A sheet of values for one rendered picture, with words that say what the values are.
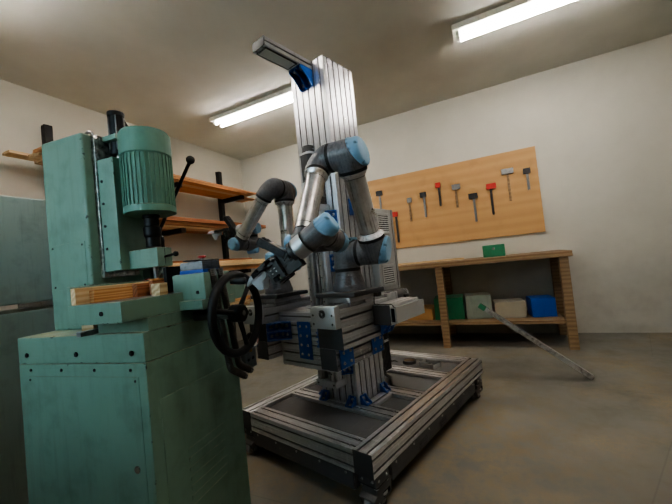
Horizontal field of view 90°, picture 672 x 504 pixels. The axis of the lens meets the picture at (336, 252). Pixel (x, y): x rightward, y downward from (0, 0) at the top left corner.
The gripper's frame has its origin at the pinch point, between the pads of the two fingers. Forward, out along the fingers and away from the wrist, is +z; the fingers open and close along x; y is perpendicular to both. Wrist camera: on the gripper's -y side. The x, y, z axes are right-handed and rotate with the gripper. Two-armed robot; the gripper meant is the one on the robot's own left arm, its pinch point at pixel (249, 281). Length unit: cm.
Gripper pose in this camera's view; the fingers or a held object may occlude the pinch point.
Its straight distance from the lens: 115.3
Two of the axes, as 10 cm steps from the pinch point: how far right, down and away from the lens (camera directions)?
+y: 5.8, 8.0, -1.8
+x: 3.1, -0.1, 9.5
